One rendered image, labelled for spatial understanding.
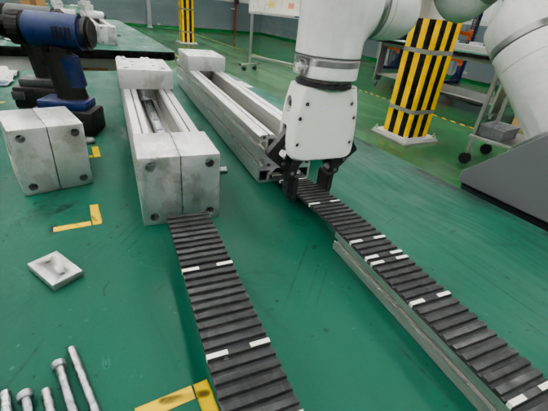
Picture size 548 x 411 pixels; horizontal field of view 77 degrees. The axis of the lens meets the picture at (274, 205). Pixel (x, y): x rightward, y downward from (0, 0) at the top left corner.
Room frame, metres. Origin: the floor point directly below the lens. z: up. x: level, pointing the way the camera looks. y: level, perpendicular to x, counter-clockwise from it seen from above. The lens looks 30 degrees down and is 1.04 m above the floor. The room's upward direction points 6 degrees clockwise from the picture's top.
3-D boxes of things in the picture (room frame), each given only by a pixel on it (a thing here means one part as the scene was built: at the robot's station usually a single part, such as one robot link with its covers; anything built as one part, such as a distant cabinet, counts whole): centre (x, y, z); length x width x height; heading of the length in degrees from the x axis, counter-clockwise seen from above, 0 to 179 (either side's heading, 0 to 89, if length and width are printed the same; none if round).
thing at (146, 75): (0.83, 0.34, 0.87); 0.16 x 0.11 x 0.07; 26
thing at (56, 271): (0.27, 0.22, 0.78); 0.05 x 0.03 x 0.01; 59
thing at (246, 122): (0.91, 0.16, 0.82); 0.80 x 0.10 x 0.09; 26
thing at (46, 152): (0.48, 0.34, 0.83); 0.11 x 0.10 x 0.10; 133
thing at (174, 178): (0.43, 0.13, 0.83); 0.12 x 0.09 x 0.10; 116
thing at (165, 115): (0.83, 0.34, 0.82); 0.80 x 0.10 x 0.09; 26
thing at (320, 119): (0.48, -0.05, 0.92); 0.10 x 0.07 x 0.11; 116
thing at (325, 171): (0.50, -0.08, 0.83); 0.03 x 0.03 x 0.07; 26
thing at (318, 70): (0.48, -0.05, 0.98); 0.09 x 0.08 x 0.03; 116
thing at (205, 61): (1.14, 0.27, 0.87); 0.16 x 0.11 x 0.07; 26
